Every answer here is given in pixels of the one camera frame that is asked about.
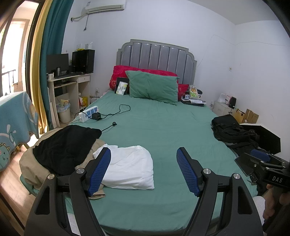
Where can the green bed sheet mattress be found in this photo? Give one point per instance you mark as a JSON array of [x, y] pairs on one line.
[[161, 128]]

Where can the white bedside cabinet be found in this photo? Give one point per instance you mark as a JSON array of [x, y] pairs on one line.
[[222, 109]]

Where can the yellow curtain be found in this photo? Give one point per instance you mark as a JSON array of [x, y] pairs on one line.
[[35, 89]]

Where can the books and items stack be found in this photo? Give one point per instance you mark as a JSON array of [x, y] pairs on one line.
[[193, 97]]

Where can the white trash bin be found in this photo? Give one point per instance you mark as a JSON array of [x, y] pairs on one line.
[[64, 112]]

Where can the white blue power strip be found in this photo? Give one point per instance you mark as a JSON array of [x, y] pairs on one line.
[[87, 114]]

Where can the framed picture on bed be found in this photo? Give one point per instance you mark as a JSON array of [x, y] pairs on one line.
[[122, 86]]

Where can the white air conditioner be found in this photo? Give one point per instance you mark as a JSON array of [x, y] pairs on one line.
[[105, 5]]

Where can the white garment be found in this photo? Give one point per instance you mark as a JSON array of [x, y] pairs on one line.
[[130, 168]]

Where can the grey padded headboard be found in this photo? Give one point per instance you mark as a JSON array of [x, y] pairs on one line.
[[158, 56]]

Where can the small red pillow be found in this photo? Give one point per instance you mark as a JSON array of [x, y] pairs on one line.
[[182, 89]]

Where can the blue cartoon blanket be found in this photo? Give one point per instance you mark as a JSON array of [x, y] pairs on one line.
[[18, 120]]

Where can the black clothes pile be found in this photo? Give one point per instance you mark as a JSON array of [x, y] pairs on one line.
[[227, 129]]

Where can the beige wooden desk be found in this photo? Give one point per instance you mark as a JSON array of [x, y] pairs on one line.
[[74, 88]]

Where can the black small speaker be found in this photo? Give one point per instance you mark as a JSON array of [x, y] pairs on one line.
[[232, 102]]

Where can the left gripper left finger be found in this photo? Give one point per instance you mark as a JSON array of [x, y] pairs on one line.
[[48, 215]]

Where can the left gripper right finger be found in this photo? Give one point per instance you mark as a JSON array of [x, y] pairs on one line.
[[238, 216]]

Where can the person's right hand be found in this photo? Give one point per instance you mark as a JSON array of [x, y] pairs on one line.
[[270, 201]]

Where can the green pillow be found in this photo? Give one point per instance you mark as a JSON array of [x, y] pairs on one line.
[[151, 86]]

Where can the brown paper bag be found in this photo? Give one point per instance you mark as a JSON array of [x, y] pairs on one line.
[[248, 117]]

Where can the black computer monitor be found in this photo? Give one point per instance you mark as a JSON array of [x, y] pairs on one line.
[[57, 60]]

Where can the teal curtain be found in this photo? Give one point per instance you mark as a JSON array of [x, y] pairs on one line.
[[51, 47]]

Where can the beige trousers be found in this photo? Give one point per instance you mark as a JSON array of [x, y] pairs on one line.
[[34, 173]]

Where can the black garment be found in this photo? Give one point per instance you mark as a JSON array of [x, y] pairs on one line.
[[66, 149]]

